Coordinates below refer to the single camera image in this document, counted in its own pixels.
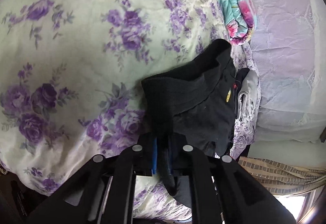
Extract purple floral bed sheet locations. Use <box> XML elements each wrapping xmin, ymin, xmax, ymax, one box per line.
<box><xmin>0</xmin><ymin>0</ymin><xmax>262</xmax><ymax>222</ymax></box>

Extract folded dark navy garment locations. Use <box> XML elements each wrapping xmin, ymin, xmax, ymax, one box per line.
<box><xmin>234</xmin><ymin>68</ymin><xmax>250</xmax><ymax>92</ymax></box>

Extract striped beige curtain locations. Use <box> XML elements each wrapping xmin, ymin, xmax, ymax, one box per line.
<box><xmin>239</xmin><ymin>157</ymin><xmax>325</xmax><ymax>196</ymax></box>

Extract folded grey garment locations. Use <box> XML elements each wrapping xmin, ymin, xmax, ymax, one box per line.
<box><xmin>238</xmin><ymin>70</ymin><xmax>258</xmax><ymax>121</ymax></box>

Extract black pants with smiley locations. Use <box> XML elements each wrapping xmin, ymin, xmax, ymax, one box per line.
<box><xmin>141</xmin><ymin>39</ymin><xmax>236</xmax><ymax>208</ymax></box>

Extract window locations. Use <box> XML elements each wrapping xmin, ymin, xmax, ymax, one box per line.
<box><xmin>275</xmin><ymin>190</ymin><xmax>325</xmax><ymax>223</ymax></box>

